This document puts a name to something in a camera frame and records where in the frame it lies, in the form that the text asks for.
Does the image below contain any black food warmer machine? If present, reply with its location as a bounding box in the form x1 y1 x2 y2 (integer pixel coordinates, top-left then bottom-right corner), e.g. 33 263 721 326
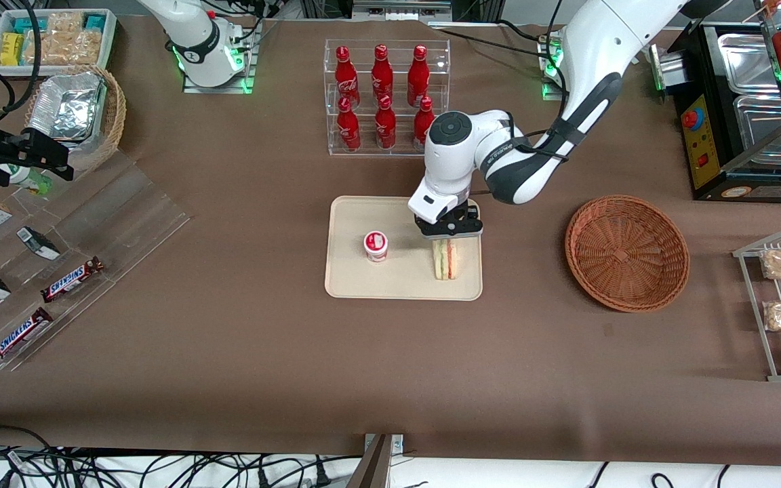
670 22 781 203

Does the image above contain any beige plastic tray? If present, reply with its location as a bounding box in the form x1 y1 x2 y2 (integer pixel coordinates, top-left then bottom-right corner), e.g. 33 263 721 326
324 196 483 301

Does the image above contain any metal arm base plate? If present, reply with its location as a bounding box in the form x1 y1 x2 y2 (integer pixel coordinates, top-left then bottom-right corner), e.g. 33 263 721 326
540 33 571 102
182 19 264 95

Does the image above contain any tan wicker basket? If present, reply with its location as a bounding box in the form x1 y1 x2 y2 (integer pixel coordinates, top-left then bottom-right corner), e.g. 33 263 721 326
23 64 127 174

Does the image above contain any clear acrylic bottle rack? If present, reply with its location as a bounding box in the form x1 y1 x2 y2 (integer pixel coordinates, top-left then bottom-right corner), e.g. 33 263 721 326
323 39 452 159

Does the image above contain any snickers chocolate bar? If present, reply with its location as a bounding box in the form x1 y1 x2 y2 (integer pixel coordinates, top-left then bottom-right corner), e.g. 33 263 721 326
40 256 106 304
0 306 55 367

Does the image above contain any white plastic bin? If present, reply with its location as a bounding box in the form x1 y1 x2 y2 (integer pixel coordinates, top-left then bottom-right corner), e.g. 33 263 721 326
0 8 119 77

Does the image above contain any black table cable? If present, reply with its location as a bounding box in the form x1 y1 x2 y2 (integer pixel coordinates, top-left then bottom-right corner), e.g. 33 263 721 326
430 18 555 59

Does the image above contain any black cable tangle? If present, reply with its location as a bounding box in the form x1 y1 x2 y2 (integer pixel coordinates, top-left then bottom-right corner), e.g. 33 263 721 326
0 424 364 488

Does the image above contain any clear bag of crackers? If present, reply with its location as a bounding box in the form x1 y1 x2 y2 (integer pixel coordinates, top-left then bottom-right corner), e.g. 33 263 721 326
24 12 104 67

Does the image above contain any clear acrylic stepped stand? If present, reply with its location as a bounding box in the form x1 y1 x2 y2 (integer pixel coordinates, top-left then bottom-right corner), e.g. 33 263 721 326
0 149 193 373

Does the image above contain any yellow snack pack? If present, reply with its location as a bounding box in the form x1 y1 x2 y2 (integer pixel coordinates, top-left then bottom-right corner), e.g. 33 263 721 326
0 32 26 67

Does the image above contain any shiny silver metal handle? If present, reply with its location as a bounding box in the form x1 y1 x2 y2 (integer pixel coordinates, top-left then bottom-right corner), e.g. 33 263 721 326
647 43 688 94

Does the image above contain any red cola bottle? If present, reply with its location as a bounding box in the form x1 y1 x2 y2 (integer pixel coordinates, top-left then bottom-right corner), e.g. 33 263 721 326
371 44 395 104
413 96 437 153
336 96 363 153
334 45 361 110
374 94 397 150
407 45 430 109

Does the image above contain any metal table bracket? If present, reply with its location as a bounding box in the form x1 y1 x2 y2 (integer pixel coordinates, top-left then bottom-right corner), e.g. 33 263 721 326
346 433 405 488

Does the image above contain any silver wire shelf rack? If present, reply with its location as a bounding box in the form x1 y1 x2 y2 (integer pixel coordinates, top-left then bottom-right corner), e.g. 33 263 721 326
732 225 781 383

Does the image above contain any green white small bottle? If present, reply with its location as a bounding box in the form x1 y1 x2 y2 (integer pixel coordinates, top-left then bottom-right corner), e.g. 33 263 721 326
0 163 54 197

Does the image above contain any brown round wicker basket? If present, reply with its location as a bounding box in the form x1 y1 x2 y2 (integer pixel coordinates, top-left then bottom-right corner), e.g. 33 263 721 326
565 195 692 313

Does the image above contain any triangle sandwich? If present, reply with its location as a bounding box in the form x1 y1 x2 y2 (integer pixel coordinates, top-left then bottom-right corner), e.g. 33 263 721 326
433 237 460 281

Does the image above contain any white red yogurt cup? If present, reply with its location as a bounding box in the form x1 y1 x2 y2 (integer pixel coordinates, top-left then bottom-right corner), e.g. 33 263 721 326
363 231 390 264

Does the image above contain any silver foil tray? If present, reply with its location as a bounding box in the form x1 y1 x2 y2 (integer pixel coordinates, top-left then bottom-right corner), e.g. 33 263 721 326
27 72 108 142

